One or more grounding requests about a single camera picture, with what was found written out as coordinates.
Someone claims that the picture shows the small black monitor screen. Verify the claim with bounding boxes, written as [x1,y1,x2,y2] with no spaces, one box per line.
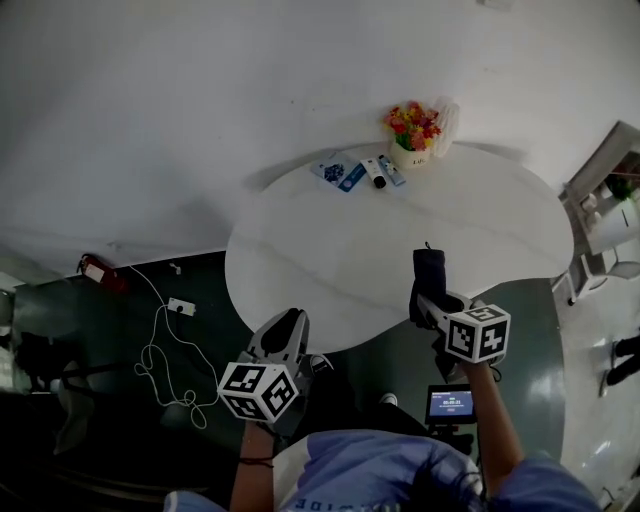
[424,383,476,427]

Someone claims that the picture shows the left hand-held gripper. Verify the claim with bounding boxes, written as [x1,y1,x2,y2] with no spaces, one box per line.
[217,308,314,437]

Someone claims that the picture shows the person's right forearm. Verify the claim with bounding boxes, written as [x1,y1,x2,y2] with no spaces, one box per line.
[459,359,527,497]

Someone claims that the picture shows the white swivel chair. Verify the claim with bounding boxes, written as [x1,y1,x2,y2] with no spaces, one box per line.
[551,246,640,307]

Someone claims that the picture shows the red fire extinguisher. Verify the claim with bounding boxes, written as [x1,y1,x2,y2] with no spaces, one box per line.
[75,253,129,294]

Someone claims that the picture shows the white tube with black cap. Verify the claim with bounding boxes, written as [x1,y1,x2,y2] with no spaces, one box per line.
[359,157,388,190]

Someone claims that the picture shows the white power cable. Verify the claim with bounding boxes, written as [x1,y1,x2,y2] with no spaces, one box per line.
[128,264,222,431]

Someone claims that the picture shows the person's left forearm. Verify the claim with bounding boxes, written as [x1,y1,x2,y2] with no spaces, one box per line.
[226,419,280,512]

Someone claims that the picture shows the green potted plant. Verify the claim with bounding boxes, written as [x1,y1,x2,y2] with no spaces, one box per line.
[603,174,640,202]

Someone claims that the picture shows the white power strip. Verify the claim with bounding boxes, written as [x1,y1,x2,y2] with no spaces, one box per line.
[166,296,198,318]

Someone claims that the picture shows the blue face mask packet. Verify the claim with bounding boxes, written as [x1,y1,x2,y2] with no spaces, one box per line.
[309,149,366,194]

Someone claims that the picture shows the person's black trousers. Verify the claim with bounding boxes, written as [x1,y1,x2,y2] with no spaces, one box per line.
[293,368,432,437]

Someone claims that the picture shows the colourful flowers in white pot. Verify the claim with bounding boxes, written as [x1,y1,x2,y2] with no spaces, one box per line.
[382,100,444,170]

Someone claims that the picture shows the light blue floral tube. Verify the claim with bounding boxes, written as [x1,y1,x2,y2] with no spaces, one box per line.
[376,153,408,188]

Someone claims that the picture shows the white ribbed vase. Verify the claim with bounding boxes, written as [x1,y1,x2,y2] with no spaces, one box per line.
[430,95,462,159]

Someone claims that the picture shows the person's blue shirt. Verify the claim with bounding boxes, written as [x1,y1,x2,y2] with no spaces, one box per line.
[163,429,602,512]

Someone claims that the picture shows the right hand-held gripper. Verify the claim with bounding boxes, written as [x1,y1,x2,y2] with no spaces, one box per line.
[416,293,513,382]

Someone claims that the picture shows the white oval marble table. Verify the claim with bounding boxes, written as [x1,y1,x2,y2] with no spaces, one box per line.
[224,140,575,356]

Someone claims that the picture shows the black wristband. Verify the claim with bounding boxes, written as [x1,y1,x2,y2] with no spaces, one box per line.
[238,451,276,469]

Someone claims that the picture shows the grey wooden shelf unit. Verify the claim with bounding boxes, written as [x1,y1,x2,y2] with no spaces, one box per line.
[556,119,640,257]

